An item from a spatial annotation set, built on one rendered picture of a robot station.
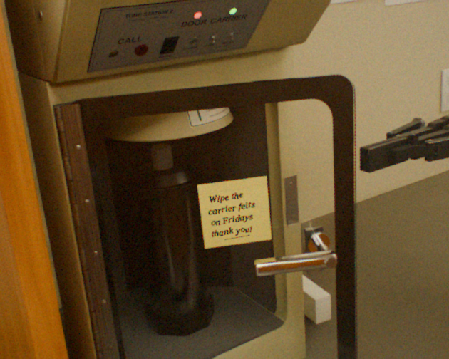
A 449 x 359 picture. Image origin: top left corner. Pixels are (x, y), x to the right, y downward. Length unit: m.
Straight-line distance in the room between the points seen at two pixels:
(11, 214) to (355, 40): 1.07
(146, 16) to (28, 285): 0.27
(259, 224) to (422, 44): 1.06
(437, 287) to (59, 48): 0.81
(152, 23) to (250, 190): 0.21
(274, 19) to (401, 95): 0.96
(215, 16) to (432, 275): 0.73
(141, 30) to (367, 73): 0.98
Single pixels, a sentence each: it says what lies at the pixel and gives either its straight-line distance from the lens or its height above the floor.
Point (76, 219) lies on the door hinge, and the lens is 0.65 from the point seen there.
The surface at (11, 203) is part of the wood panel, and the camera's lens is 0.55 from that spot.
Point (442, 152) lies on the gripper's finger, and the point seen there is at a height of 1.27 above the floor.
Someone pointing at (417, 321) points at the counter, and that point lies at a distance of 1.04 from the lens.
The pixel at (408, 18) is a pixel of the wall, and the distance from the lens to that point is 1.60.
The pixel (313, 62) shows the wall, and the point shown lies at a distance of 1.38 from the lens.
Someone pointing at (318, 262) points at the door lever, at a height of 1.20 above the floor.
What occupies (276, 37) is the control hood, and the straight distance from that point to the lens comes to 0.71.
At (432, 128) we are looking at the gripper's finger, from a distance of 0.83.
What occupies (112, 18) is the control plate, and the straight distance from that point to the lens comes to 0.56.
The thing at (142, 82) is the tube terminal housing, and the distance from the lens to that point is 0.67.
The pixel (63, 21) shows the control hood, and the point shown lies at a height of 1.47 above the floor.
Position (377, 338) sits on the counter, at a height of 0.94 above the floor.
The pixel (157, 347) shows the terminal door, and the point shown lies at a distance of 0.73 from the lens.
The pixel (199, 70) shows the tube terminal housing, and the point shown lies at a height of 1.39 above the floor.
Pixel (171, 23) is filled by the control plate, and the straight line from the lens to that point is 0.60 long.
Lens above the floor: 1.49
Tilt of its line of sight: 19 degrees down
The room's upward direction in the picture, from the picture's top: 5 degrees counter-clockwise
